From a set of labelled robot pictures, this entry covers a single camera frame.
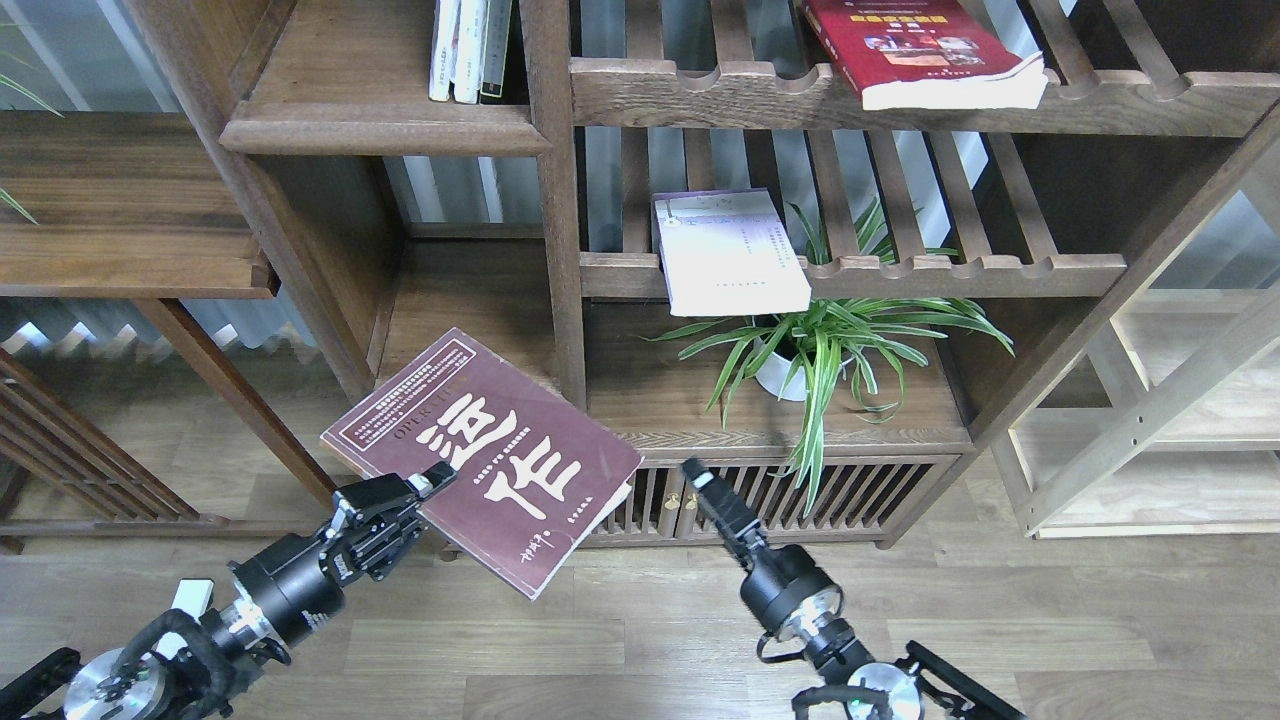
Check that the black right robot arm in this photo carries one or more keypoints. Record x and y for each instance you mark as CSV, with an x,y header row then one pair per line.
x,y
870,689

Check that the light wooden shelf unit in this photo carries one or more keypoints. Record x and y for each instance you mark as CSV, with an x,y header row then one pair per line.
x,y
1188,441

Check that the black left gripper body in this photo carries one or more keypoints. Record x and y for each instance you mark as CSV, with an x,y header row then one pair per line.
x,y
295,585

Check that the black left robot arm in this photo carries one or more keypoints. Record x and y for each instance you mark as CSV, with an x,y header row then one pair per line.
x,y
182,666

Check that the dark spine upright book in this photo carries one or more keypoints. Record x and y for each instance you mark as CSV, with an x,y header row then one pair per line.
x,y
497,29

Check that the white metal bar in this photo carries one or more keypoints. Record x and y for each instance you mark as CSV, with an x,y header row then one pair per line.
x,y
193,595

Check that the white upright book middle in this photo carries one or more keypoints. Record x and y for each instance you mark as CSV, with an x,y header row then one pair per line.
x,y
470,50

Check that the white plant pot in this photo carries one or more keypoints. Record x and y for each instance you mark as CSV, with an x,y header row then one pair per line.
x,y
783,373

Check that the maroon book chinese title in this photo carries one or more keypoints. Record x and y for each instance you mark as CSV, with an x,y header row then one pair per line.
x,y
534,475

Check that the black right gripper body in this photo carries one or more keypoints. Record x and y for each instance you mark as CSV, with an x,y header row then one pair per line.
x,y
784,589

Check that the white lavender book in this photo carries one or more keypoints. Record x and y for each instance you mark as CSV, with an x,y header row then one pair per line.
x,y
726,253

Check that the white upright book left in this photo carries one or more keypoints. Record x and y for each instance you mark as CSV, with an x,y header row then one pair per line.
x,y
444,38

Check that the green spider plant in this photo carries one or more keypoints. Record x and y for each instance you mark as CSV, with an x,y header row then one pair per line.
x,y
862,341

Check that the white upright book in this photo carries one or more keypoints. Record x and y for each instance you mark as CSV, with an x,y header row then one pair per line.
x,y
444,38
470,50

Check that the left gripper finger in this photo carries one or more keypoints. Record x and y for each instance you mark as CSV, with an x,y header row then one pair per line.
x,y
427,482

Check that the red book white pages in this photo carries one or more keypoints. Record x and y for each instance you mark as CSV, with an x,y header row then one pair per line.
x,y
930,55

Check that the dark wooden bookshelf cabinet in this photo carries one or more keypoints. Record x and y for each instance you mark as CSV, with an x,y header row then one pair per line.
x,y
391,218

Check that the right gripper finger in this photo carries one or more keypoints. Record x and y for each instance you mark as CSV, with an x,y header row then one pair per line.
x,y
697,474

